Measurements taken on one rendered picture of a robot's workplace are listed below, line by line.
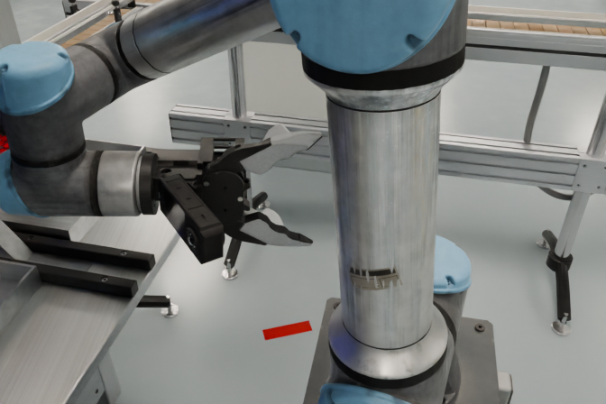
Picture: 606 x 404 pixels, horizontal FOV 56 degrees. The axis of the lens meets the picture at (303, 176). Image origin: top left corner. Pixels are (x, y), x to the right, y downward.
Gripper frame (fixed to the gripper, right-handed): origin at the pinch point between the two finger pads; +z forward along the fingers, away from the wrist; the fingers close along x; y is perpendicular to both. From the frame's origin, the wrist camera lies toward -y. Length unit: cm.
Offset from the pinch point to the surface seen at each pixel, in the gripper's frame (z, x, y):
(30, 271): -38.0, 18.6, 8.3
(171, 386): -30, 109, 59
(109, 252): -28.5, 19.4, 13.5
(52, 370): -31.6, 22.1, -5.6
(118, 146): -33, 18, 43
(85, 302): -30.4, 21.8, 5.5
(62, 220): -38, 22, 24
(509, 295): 85, 101, 87
